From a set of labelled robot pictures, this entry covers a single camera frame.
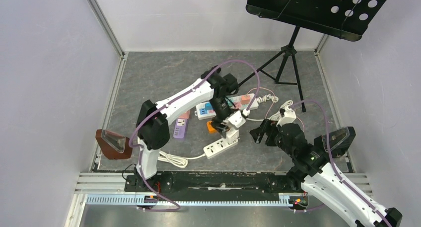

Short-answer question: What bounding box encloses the blue plug adapter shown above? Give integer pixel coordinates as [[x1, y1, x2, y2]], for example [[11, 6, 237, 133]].
[[204, 102, 213, 110]]

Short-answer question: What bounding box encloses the salmon pink usb charger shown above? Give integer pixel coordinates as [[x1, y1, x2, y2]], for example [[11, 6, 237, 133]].
[[240, 95, 251, 105]]

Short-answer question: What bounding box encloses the white cube socket adapter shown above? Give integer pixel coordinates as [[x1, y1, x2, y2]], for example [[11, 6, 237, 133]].
[[225, 127, 239, 144]]

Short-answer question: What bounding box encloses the pink cube socket adapter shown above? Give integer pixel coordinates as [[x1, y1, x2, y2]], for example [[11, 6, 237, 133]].
[[179, 110, 191, 119]]

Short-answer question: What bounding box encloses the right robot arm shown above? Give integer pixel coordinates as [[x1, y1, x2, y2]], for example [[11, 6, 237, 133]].
[[250, 120, 403, 227]]

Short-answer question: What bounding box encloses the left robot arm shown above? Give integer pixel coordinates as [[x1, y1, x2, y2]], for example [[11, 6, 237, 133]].
[[130, 67, 245, 191]]

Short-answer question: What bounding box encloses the white multicolour power strip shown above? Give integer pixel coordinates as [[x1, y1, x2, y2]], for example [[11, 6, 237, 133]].
[[195, 93, 254, 120]]

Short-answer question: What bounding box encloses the orange power strip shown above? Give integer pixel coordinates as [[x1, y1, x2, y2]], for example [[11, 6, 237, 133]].
[[207, 121, 217, 134]]

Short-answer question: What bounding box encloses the white small power strip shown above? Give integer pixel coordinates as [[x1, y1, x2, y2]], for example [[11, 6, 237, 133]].
[[203, 139, 239, 159]]

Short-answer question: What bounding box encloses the purple power strip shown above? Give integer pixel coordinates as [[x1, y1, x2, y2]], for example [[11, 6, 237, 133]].
[[173, 118, 188, 140]]

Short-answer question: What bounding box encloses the right metronome black base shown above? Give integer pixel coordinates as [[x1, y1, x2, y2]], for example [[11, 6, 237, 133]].
[[314, 126, 356, 158]]

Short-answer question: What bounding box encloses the left metronome brown base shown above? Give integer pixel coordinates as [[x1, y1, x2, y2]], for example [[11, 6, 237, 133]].
[[95, 129, 133, 160]]

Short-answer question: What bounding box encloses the black music stand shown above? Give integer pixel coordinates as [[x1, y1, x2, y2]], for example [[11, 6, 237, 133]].
[[246, 0, 386, 99]]

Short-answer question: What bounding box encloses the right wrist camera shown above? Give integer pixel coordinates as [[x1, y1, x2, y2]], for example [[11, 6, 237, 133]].
[[277, 107, 296, 127]]

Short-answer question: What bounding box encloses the white coiled cord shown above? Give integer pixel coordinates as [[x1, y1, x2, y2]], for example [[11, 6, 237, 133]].
[[256, 94, 280, 105]]

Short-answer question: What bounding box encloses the thin pink usb cable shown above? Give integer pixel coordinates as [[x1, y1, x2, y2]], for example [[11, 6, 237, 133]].
[[246, 87, 306, 132]]

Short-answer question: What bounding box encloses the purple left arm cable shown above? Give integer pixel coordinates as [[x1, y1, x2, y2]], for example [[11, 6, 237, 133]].
[[128, 59, 261, 212]]

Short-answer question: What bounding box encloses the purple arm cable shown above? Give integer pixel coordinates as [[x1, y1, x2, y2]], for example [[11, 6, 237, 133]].
[[289, 98, 395, 227], [128, 59, 261, 212]]

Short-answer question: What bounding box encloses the white cord small strip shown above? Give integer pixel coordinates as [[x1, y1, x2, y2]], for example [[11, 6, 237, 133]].
[[158, 151, 206, 168]]

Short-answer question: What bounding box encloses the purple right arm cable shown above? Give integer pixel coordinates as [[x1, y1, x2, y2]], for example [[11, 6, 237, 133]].
[[289, 98, 395, 227]]

